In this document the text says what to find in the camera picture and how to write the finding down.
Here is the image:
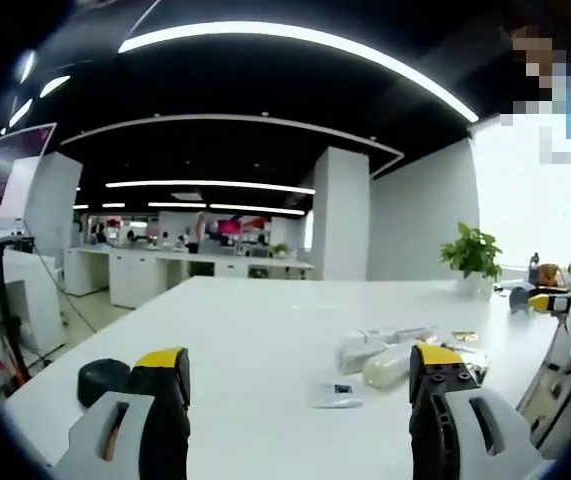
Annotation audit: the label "black stand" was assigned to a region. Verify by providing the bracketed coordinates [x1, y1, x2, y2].
[0, 234, 36, 386]

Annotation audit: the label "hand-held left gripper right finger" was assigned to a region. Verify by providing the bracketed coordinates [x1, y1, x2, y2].
[408, 342, 547, 480]

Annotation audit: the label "wall monitor screen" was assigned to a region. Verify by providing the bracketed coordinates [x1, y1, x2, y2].
[0, 122, 59, 222]

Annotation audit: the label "orange object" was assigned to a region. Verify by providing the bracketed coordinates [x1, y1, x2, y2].
[536, 262, 568, 289]

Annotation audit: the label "long white office desks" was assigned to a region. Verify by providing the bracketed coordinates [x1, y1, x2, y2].
[63, 243, 315, 309]

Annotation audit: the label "green potted plant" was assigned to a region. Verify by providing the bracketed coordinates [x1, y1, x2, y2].
[439, 221, 505, 302]

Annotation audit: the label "white skincare sachet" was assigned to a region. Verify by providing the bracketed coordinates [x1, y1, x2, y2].
[306, 378, 365, 410]

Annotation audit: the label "black skincare jar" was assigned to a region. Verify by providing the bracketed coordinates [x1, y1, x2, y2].
[77, 357, 132, 409]

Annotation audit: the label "cream skincare bottle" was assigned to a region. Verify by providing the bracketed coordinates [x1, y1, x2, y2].
[362, 344, 415, 390]

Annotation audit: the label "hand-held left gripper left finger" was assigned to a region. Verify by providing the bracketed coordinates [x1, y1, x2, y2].
[50, 345, 192, 480]

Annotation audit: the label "white cabinet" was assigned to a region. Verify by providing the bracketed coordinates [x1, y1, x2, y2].
[0, 248, 69, 354]

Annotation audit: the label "clear skincare packet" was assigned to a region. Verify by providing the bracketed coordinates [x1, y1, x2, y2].
[457, 349, 492, 385]

